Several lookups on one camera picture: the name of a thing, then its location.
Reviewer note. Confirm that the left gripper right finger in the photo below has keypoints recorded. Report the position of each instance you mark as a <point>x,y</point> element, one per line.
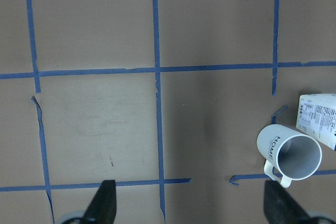
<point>280,207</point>

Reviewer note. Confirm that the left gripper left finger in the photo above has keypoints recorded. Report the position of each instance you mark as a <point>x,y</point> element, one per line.
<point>103,207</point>

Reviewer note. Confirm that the white mug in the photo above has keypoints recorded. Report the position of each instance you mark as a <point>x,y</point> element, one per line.
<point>290,155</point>

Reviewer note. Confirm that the blue white milk carton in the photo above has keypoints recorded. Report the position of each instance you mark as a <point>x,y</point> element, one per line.
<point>316,117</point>

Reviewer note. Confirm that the brown paper table cover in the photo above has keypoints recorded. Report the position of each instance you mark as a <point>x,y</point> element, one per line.
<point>166,97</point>

